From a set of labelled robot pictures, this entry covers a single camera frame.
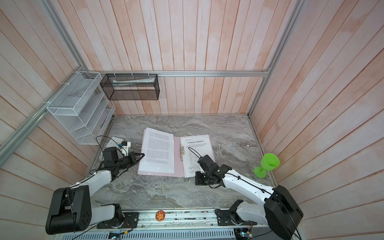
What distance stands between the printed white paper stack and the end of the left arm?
0.07m

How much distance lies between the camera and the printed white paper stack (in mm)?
892

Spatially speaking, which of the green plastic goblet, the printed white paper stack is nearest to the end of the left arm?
the printed white paper stack

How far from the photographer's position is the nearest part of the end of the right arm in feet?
1.95

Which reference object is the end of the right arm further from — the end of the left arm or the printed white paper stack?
the end of the left arm

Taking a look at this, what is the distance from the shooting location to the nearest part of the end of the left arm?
69 centimetres

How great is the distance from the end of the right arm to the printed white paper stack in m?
0.22
